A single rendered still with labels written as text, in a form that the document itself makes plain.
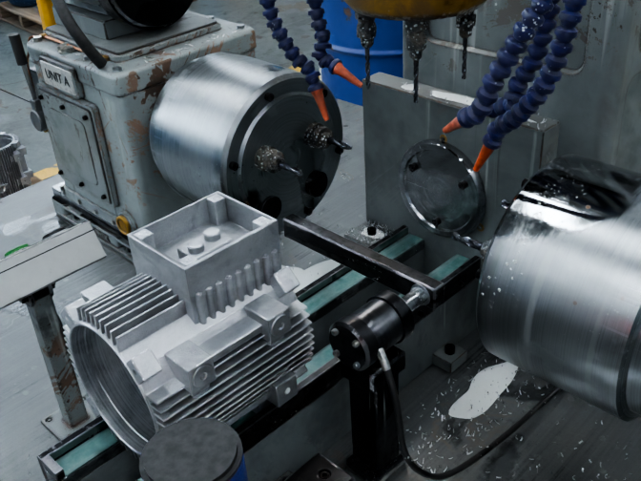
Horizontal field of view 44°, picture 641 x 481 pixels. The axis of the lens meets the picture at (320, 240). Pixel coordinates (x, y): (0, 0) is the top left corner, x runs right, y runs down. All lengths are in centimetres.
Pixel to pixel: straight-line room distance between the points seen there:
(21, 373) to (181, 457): 80
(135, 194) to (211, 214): 46
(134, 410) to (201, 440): 44
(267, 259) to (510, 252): 25
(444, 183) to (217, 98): 34
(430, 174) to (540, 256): 35
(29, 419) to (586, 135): 85
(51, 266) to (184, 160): 29
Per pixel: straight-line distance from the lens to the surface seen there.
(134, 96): 126
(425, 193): 115
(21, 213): 169
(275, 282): 83
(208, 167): 113
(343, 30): 301
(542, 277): 81
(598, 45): 108
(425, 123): 111
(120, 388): 92
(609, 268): 79
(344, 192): 158
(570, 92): 111
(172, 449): 48
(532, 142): 102
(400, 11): 90
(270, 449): 94
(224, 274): 79
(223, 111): 112
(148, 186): 132
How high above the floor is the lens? 156
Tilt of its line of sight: 32 degrees down
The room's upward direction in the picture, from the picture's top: 4 degrees counter-clockwise
